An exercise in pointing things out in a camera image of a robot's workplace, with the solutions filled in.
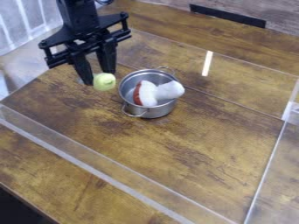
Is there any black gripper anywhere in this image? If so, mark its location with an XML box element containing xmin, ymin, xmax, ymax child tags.
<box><xmin>39</xmin><ymin>12</ymin><xmax>131</xmax><ymax>86</ymax></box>

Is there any green handled metal spoon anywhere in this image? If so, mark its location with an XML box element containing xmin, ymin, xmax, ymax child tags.
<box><xmin>78</xmin><ymin>73</ymin><xmax>118</xmax><ymax>91</ymax></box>

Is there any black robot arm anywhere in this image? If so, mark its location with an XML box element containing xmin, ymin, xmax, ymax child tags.
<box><xmin>39</xmin><ymin>0</ymin><xmax>131</xmax><ymax>86</ymax></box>

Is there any red white toy mushroom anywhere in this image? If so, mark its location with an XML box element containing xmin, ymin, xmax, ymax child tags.
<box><xmin>134</xmin><ymin>80</ymin><xmax>185</xmax><ymax>107</ymax></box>

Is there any small steel pot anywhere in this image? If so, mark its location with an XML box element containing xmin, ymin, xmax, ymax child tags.
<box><xmin>119</xmin><ymin>66</ymin><xmax>182</xmax><ymax>119</ymax></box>

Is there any black strip on table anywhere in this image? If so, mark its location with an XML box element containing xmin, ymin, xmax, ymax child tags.
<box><xmin>190</xmin><ymin>3</ymin><xmax>268</xmax><ymax>28</ymax></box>

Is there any clear acrylic front barrier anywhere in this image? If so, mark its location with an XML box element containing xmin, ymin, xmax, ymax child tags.
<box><xmin>0</xmin><ymin>103</ymin><xmax>238</xmax><ymax>224</ymax></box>

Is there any clear acrylic barrier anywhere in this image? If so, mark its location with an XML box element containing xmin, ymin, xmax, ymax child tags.
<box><xmin>0</xmin><ymin>103</ymin><xmax>238</xmax><ymax>224</ymax></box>
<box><xmin>245</xmin><ymin>80</ymin><xmax>299</xmax><ymax>224</ymax></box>

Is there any clear acrylic right barrier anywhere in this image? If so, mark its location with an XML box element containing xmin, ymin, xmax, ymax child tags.
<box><xmin>245</xmin><ymin>80</ymin><xmax>299</xmax><ymax>224</ymax></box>

